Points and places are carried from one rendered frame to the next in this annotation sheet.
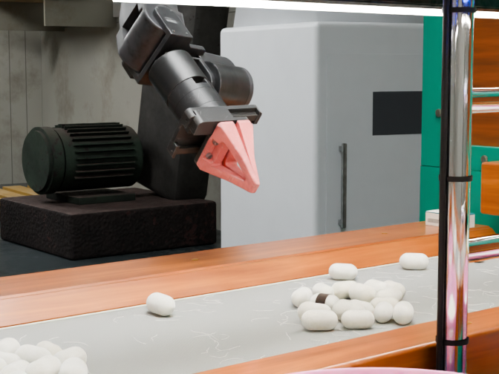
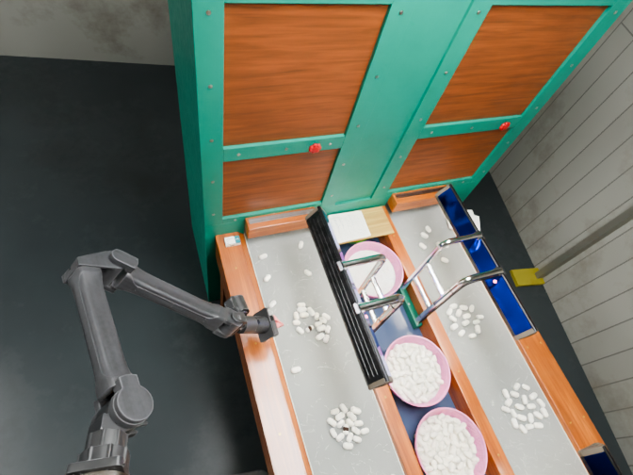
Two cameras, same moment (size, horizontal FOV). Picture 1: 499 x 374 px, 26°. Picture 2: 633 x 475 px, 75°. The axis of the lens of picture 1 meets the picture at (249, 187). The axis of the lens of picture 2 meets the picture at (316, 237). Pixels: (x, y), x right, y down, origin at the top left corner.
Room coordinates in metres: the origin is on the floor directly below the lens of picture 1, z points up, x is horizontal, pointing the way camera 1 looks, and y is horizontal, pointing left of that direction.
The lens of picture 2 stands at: (1.14, 0.51, 2.26)
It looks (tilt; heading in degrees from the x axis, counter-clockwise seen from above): 57 degrees down; 273
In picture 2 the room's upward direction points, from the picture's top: 21 degrees clockwise
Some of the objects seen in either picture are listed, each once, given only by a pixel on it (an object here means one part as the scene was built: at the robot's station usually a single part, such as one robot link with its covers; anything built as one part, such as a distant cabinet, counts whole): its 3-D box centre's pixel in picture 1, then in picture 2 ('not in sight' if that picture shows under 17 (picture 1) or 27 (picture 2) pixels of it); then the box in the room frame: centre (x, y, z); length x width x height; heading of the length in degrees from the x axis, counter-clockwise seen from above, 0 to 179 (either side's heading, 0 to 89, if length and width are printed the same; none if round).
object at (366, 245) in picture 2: not in sight; (370, 272); (0.91, -0.43, 0.72); 0.27 x 0.27 x 0.10
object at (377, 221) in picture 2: not in sight; (355, 225); (1.05, -0.60, 0.77); 0.33 x 0.15 x 0.01; 39
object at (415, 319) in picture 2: not in sight; (445, 282); (0.64, -0.42, 0.90); 0.20 x 0.19 x 0.45; 129
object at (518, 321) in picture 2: not in sight; (484, 255); (0.58, -0.48, 1.08); 0.62 x 0.08 x 0.07; 129
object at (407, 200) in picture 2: not in sight; (419, 198); (0.82, -0.86, 0.83); 0.30 x 0.06 x 0.07; 39
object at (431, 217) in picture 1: (449, 219); (232, 241); (1.49, -0.28, 0.77); 0.06 x 0.04 x 0.02; 39
